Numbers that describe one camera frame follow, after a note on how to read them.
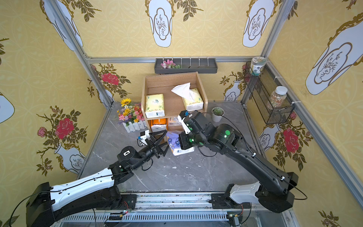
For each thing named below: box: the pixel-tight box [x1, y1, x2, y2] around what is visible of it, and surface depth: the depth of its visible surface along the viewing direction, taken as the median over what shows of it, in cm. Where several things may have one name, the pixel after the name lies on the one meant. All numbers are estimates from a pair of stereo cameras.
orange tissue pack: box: [150, 118, 167, 133], surface depth 80 cm
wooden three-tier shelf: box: [140, 71, 209, 132], surface depth 76 cm
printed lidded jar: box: [250, 56, 268, 77], surface depth 87 cm
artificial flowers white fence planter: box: [116, 97, 147, 133], surface depth 96 cm
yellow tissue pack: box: [171, 82, 204, 112], surface depth 73 cm
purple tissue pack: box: [166, 131, 195, 157], surface depth 63 cm
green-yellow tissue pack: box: [145, 93, 165, 119], surface depth 71 cm
